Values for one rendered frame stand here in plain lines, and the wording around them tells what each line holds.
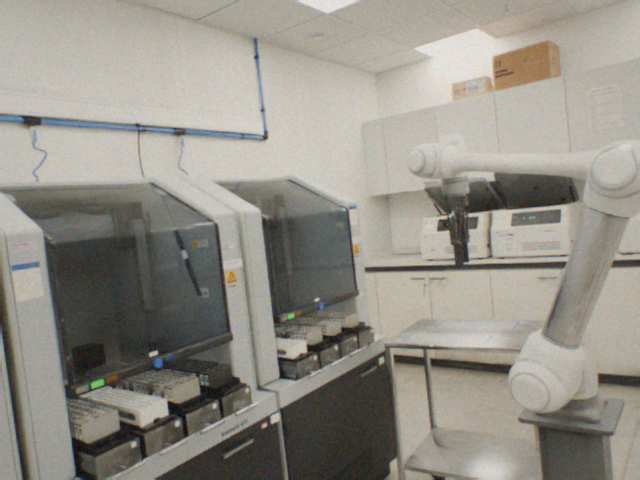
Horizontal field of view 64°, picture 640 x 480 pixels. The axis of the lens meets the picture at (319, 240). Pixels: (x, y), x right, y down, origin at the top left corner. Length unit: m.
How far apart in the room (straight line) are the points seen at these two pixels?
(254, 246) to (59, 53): 1.53
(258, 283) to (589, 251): 1.20
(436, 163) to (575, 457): 0.97
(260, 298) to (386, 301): 2.64
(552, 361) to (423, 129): 3.36
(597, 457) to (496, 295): 2.49
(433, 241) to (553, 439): 2.72
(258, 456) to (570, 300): 1.20
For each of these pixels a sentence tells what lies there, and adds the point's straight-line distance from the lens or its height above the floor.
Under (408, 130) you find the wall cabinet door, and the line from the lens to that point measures 4.71.
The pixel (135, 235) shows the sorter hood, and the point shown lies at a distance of 1.70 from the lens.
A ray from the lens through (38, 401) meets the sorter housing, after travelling 1.61.
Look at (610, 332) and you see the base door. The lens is 4.06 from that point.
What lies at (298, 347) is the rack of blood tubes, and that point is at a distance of 2.18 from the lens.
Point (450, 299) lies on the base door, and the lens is 4.33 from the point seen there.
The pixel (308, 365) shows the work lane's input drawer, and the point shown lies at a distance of 2.18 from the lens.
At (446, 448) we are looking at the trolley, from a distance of 2.56.
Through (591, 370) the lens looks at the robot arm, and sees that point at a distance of 1.77.
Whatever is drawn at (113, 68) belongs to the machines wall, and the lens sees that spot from 3.18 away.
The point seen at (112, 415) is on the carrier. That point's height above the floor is 0.87.
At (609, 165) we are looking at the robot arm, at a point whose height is 1.43.
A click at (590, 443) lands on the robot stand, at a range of 1.81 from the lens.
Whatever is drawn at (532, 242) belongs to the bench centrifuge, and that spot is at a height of 1.01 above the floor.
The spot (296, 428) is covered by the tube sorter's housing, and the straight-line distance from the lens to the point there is 2.17.
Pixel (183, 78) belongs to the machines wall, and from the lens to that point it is 3.45.
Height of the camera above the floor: 1.39
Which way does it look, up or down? 3 degrees down
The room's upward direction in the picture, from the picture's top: 6 degrees counter-clockwise
